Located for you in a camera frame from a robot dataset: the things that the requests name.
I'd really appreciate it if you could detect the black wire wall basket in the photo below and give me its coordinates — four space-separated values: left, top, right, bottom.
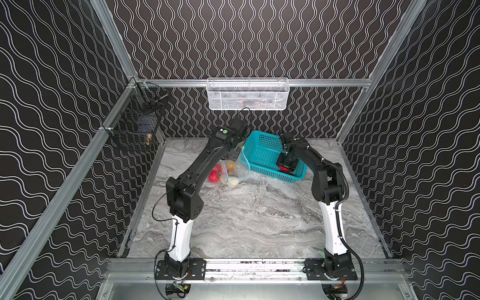
101 77 170 153

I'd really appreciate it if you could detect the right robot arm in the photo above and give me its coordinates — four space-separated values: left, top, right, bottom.
277 133 365 281

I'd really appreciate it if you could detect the aluminium front rail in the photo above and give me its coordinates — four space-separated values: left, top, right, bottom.
97 258 417 300

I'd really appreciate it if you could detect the teal plastic basket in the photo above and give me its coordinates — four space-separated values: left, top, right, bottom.
244 131 308 183

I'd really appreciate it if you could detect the clear wall basket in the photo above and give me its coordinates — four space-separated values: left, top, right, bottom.
206 77 290 111

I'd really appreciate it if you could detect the dark red apple toy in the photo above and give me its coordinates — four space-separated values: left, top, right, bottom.
208 170 220 183

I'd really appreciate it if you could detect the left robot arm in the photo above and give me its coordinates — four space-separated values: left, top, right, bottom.
164 119 251 278

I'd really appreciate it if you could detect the clear zip top bag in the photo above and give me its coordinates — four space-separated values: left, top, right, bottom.
217 147 251 185

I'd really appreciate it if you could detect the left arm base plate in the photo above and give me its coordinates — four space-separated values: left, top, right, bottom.
154 258 207 281

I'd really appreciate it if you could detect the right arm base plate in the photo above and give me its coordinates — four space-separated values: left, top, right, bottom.
302 257 358 281

